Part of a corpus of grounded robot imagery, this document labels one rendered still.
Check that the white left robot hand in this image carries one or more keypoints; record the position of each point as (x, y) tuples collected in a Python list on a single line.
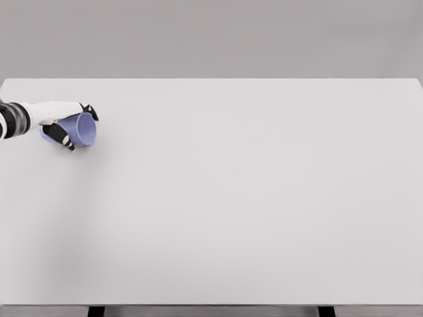
[(56, 110)]

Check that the lavender blue plastic cup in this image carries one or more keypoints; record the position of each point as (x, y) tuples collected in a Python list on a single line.
[(86, 130)]

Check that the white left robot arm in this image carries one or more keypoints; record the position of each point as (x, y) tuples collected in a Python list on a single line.
[(15, 119)]

